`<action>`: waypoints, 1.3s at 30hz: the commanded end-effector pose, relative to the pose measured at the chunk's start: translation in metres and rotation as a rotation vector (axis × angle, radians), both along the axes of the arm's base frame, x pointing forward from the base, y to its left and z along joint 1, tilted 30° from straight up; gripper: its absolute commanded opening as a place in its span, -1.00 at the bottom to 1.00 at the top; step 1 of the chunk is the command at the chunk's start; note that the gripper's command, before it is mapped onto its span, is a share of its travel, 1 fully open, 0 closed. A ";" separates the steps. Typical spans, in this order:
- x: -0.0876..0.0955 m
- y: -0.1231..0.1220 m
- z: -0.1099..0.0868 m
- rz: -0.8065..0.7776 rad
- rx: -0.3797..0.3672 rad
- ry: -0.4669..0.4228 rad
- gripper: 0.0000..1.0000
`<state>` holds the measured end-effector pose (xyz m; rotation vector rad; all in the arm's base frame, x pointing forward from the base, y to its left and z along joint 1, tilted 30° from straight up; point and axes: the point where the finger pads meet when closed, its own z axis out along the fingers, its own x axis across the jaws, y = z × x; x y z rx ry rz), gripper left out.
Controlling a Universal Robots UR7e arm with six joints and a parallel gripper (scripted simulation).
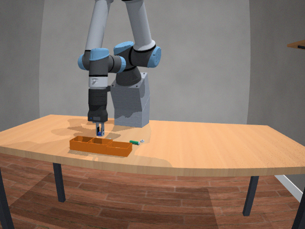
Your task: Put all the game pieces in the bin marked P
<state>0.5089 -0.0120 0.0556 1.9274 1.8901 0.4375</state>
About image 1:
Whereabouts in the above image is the orange divided tray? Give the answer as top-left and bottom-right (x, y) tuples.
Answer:
(70, 136), (132, 157)

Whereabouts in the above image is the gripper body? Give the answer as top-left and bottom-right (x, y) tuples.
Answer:
(88, 77), (111, 123)

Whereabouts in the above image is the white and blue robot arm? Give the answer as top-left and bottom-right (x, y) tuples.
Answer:
(78, 0), (162, 86)

